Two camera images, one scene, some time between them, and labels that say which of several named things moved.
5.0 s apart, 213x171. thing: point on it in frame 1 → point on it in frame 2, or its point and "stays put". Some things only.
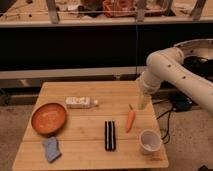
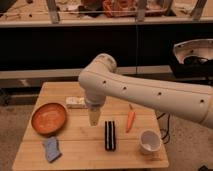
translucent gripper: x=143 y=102 → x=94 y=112
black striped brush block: x=110 y=136 stays put
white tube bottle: x=80 y=102 stays put
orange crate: x=119 y=8 stays put
